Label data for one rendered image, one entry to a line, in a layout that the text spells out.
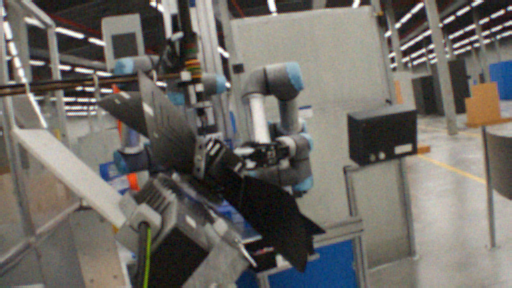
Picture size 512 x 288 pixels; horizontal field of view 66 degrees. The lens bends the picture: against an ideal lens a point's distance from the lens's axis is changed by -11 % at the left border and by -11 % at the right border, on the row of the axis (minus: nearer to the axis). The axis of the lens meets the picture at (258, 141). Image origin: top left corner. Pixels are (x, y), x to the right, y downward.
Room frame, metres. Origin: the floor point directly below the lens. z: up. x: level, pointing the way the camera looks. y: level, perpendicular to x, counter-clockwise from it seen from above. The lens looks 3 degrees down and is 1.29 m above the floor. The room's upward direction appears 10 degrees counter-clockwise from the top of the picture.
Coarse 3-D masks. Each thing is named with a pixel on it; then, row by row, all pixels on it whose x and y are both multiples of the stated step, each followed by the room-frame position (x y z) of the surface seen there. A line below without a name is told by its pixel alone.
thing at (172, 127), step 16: (144, 80) 0.88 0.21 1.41; (144, 96) 0.84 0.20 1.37; (160, 96) 0.91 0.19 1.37; (144, 112) 0.80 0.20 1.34; (160, 112) 0.88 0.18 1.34; (176, 112) 0.96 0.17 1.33; (160, 128) 0.85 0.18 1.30; (176, 128) 0.92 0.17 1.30; (160, 144) 0.83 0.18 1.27; (176, 144) 0.91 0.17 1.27; (192, 144) 0.99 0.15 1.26; (160, 160) 0.81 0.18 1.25; (176, 160) 0.90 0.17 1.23; (192, 160) 0.98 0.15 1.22
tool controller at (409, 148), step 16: (368, 112) 1.66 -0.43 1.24; (384, 112) 1.63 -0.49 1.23; (400, 112) 1.62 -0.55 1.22; (416, 112) 1.63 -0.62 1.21; (352, 128) 1.65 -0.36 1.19; (368, 128) 1.60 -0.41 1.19; (384, 128) 1.61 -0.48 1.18; (400, 128) 1.63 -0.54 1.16; (416, 128) 1.65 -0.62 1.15; (352, 144) 1.67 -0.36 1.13; (368, 144) 1.61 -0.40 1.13; (384, 144) 1.63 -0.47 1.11; (400, 144) 1.65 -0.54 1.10; (416, 144) 1.67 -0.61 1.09; (352, 160) 1.70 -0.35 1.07; (368, 160) 1.63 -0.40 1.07; (384, 160) 1.65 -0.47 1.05
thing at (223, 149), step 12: (204, 144) 1.11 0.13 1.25; (216, 144) 1.07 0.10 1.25; (216, 156) 1.06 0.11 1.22; (228, 156) 1.06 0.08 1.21; (204, 168) 1.06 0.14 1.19; (216, 168) 1.05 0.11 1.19; (240, 168) 1.08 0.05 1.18; (192, 180) 1.04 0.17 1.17; (204, 180) 1.06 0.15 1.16; (216, 180) 1.06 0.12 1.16; (204, 192) 1.04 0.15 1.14; (216, 192) 1.08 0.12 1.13; (216, 204) 1.06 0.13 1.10
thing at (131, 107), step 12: (108, 96) 1.15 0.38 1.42; (120, 96) 1.18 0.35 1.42; (132, 96) 1.21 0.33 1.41; (108, 108) 1.11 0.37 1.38; (120, 108) 1.14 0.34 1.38; (132, 108) 1.16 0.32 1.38; (120, 120) 1.10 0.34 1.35; (132, 120) 1.12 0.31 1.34; (144, 120) 1.14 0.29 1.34; (144, 132) 1.11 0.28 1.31
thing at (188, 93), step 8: (176, 80) 1.18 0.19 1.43; (184, 80) 1.16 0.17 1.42; (192, 80) 1.17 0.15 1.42; (184, 88) 1.18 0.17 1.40; (192, 88) 1.18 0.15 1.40; (184, 96) 1.19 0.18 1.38; (192, 96) 1.17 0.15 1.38; (192, 104) 1.17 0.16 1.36; (200, 104) 1.17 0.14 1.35; (208, 104) 1.18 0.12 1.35
